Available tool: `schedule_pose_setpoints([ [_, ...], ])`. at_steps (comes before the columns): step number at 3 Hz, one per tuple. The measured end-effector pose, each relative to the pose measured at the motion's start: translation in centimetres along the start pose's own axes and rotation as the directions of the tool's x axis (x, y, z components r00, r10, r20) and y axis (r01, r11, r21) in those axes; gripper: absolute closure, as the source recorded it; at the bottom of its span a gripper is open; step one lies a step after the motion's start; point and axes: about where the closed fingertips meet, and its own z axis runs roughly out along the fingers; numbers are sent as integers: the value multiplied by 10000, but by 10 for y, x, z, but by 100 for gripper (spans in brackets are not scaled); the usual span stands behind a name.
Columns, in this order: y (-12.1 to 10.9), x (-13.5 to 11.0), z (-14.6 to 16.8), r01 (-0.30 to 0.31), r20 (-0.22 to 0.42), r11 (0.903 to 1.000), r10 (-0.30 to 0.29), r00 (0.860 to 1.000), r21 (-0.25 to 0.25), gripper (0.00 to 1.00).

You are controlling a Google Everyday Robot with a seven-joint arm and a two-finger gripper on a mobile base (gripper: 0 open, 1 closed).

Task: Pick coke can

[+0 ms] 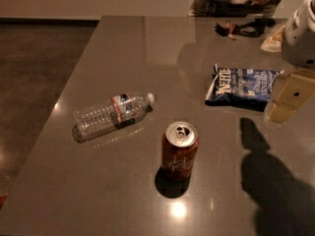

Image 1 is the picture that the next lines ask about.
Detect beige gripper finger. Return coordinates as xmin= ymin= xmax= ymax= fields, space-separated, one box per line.
xmin=265 ymin=101 xmax=296 ymax=124

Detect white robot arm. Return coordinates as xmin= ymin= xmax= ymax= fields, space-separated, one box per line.
xmin=264 ymin=0 xmax=315 ymax=126

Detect red coke can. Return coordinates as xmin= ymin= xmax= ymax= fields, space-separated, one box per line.
xmin=161 ymin=121 xmax=199 ymax=182

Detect blue kettle chips bag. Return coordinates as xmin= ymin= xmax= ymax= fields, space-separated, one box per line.
xmin=205 ymin=65 xmax=283 ymax=112

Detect pale snack packet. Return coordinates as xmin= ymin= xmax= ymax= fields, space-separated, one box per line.
xmin=261 ymin=26 xmax=284 ymax=52

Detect small brown object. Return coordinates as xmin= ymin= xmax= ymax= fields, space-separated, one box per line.
xmin=216 ymin=21 xmax=236 ymax=40

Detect clear plastic water bottle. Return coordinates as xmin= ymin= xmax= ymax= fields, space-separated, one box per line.
xmin=72 ymin=92 xmax=155 ymax=143

